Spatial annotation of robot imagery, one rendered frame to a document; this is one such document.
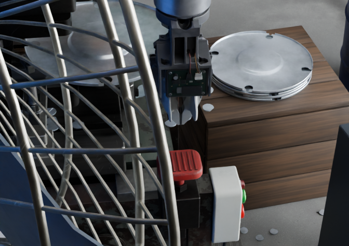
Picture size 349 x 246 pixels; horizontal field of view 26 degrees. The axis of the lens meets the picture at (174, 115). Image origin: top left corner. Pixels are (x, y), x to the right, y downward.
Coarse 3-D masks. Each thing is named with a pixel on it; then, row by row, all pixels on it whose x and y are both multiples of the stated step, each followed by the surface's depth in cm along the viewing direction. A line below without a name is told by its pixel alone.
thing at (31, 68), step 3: (24, 54) 136; (27, 57) 136; (21, 60) 136; (21, 63) 136; (24, 63) 135; (27, 63) 134; (24, 66) 135; (27, 66) 134; (30, 66) 134; (27, 69) 134; (30, 69) 134; (33, 69) 134; (30, 72) 134
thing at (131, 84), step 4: (104, 84) 142; (132, 84) 144; (96, 88) 143; (100, 88) 143; (132, 88) 144; (136, 88) 147; (132, 92) 145; (136, 92) 146; (132, 96) 145; (136, 96) 147; (120, 100) 146; (132, 100) 146; (120, 104) 146
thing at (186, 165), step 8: (176, 152) 120; (184, 152) 121; (192, 152) 120; (176, 160) 119; (184, 160) 119; (192, 160) 119; (200, 160) 119; (176, 168) 118; (184, 168) 118; (192, 168) 118; (200, 168) 118; (160, 176) 117; (176, 176) 117; (184, 176) 117; (192, 176) 117; (176, 184) 121
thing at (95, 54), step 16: (112, 0) 153; (80, 16) 149; (96, 16) 149; (112, 16) 149; (144, 16) 149; (144, 32) 144; (160, 32) 144; (32, 48) 140; (48, 48) 140; (64, 48) 140; (80, 48) 139; (96, 48) 139; (48, 64) 136; (96, 64) 136; (112, 64) 136; (128, 64) 136; (80, 80) 132; (96, 80) 132; (112, 80) 132; (128, 80) 131
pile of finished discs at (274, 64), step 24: (216, 48) 212; (240, 48) 212; (264, 48) 211; (288, 48) 212; (216, 72) 203; (240, 72) 203; (264, 72) 202; (288, 72) 203; (240, 96) 198; (264, 96) 196; (288, 96) 198
